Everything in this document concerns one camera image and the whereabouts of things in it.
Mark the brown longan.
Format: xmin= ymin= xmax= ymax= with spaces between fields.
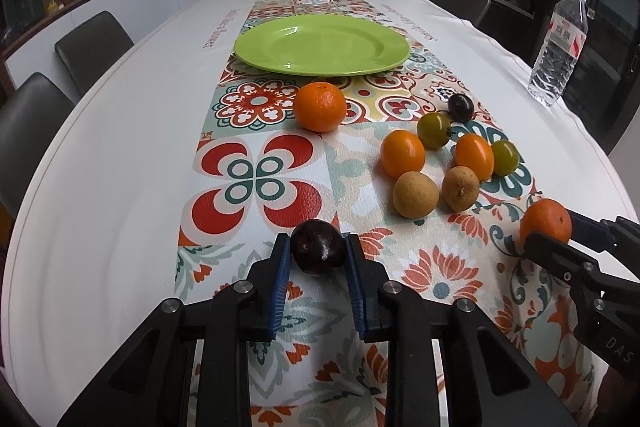
xmin=392 ymin=171 xmax=439 ymax=220
xmin=440 ymin=166 xmax=480 ymax=212

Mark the white tablecloth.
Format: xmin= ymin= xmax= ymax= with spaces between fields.
xmin=1 ymin=3 xmax=634 ymax=426

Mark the green tomato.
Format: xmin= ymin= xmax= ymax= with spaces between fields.
xmin=491 ymin=140 xmax=520 ymax=176
xmin=416 ymin=113 xmax=451 ymax=150

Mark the grey chair far left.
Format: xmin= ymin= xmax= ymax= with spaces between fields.
xmin=54 ymin=11 xmax=134 ymax=96

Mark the grey chair near left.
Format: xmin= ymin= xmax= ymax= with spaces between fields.
xmin=0 ymin=72 xmax=74 ymax=218

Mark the black coffee machine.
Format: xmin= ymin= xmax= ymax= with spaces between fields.
xmin=1 ymin=0 xmax=44 ymax=29

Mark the brown longan right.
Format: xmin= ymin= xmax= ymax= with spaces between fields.
xmin=440 ymin=166 xmax=480 ymax=212

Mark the patterned table runner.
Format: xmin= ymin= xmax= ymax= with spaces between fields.
xmin=175 ymin=0 xmax=596 ymax=421

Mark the small orange kumquat left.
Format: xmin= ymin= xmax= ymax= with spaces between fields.
xmin=380 ymin=129 xmax=426 ymax=179

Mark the small orange kumquat right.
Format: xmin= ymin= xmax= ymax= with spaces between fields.
xmin=454 ymin=133 xmax=495 ymax=182

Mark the clear water bottle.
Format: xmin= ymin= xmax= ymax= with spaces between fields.
xmin=527 ymin=0 xmax=588 ymax=107

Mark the small orange kumquat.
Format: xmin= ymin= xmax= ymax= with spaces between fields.
xmin=380 ymin=129 xmax=426 ymax=179
xmin=454 ymin=133 xmax=495 ymax=182

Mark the brown longan left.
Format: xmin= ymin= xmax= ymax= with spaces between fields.
xmin=392 ymin=171 xmax=439 ymax=220

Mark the large orange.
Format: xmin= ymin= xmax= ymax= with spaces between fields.
xmin=520 ymin=198 xmax=573 ymax=243
xmin=293 ymin=81 xmax=347 ymax=133

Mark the green plate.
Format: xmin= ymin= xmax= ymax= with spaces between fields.
xmin=233 ymin=14 xmax=410 ymax=77

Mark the dark plum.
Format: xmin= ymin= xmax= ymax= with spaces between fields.
xmin=447 ymin=93 xmax=474 ymax=122
xmin=290 ymin=219 xmax=347 ymax=277

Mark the green tomato right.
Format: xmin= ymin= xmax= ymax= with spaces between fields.
xmin=491 ymin=140 xmax=520 ymax=176

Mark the green tomato left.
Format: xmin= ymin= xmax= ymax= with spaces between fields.
xmin=416 ymin=113 xmax=451 ymax=150

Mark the person right hand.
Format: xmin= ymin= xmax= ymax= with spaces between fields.
xmin=588 ymin=367 xmax=640 ymax=427

